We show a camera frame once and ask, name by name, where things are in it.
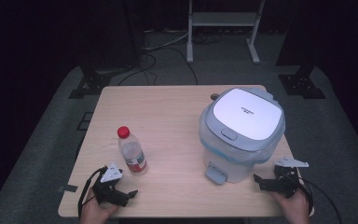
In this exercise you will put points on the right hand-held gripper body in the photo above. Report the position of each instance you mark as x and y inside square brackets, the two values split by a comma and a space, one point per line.
[287, 180]

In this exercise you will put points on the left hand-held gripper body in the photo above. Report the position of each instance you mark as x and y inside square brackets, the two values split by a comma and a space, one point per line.
[111, 174]

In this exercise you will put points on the clear plastic bottle red cap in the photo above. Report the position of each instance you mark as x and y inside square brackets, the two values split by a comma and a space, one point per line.
[132, 152]

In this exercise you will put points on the white grey lidded trash can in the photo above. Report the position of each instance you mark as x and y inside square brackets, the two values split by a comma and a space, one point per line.
[240, 130]

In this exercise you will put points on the person's right hand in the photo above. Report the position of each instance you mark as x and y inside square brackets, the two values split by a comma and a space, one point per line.
[292, 209]

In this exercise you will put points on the person's left hand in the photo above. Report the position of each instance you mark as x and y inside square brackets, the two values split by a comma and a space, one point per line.
[94, 211]

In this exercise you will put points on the grey tape strip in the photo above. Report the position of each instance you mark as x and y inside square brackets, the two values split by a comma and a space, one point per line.
[68, 188]

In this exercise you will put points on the small brown round object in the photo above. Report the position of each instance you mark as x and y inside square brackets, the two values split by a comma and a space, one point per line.
[214, 96]

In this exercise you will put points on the black stand base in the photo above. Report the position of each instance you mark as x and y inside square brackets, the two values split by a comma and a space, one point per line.
[96, 79]
[301, 82]

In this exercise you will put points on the white metal stand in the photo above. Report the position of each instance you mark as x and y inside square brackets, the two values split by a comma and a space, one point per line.
[222, 18]

